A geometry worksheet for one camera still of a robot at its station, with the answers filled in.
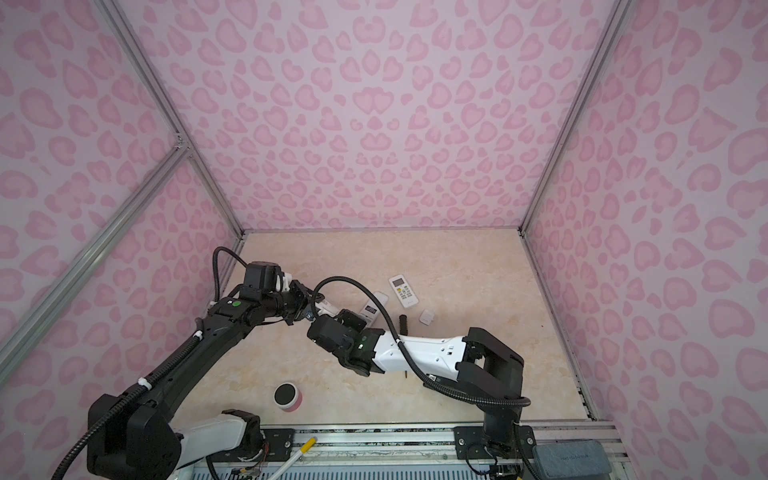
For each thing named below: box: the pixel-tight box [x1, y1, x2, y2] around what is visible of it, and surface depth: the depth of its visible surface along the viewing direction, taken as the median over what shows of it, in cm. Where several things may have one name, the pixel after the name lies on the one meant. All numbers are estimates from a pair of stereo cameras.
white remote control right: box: [389, 274, 419, 308], surface depth 103 cm
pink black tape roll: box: [272, 382, 303, 413], surface depth 78 cm
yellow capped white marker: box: [268, 437, 317, 480], surface depth 73 cm
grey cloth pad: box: [533, 440, 612, 479], surface depth 70 cm
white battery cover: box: [419, 309, 435, 326], surface depth 97 cm
